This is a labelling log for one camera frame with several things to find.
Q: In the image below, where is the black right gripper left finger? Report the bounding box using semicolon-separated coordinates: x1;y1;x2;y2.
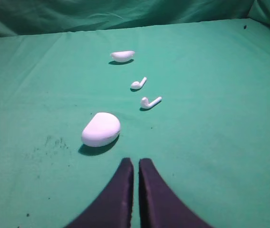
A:
66;158;134;228

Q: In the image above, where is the white earbud far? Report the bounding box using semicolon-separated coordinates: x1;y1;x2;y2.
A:
130;77;147;90

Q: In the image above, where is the white earbud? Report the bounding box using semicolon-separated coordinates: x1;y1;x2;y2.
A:
130;77;147;90
140;96;162;109

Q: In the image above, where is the white earphone case body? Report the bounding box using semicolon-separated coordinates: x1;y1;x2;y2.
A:
81;112;121;147

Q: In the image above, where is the white earbud near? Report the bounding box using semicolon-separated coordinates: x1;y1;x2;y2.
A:
140;96;162;109

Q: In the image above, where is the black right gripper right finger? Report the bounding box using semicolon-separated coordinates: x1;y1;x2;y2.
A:
138;158;211;228

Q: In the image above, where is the green backdrop cloth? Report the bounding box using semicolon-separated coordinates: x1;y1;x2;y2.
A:
0;0;270;37

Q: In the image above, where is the green table cloth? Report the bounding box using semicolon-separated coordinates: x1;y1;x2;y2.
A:
0;19;270;228

